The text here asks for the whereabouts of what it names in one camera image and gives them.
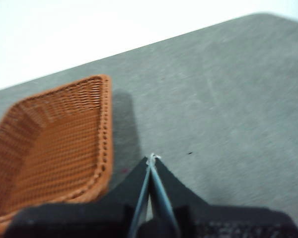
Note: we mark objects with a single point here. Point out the brown wicker basket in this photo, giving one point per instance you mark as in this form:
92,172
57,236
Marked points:
52,138

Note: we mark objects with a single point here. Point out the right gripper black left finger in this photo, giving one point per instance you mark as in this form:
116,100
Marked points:
77,220

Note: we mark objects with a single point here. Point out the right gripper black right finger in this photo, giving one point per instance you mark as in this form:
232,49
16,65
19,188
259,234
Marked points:
213,223

